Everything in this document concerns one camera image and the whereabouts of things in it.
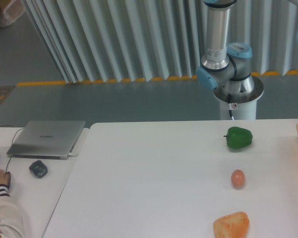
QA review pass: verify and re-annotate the silver closed laptop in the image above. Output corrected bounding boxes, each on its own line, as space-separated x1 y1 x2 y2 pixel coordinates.
7 120 85 159

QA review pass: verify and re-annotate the orange bread piece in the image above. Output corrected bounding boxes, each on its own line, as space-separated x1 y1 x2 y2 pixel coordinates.
213 211 249 238

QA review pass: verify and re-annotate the green bell pepper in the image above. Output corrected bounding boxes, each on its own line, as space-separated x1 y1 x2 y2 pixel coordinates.
225 126 253 149

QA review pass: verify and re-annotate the grey folding screen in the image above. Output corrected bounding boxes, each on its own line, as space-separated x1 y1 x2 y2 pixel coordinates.
23 0 298 83

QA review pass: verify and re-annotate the brown egg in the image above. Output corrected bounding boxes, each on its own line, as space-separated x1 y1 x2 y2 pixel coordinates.
231 170 245 188

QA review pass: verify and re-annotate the dark grey small case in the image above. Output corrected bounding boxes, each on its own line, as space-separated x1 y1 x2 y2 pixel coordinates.
29 160 48 179

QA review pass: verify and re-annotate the black mouse cable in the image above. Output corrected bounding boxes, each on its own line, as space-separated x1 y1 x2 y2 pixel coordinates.
0 125 24 173

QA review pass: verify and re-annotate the forearm in cream sleeve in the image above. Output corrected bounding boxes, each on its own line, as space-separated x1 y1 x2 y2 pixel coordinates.
0 184 25 238

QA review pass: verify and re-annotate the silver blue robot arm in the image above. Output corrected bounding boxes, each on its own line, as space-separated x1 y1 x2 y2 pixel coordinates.
196 0 298 89

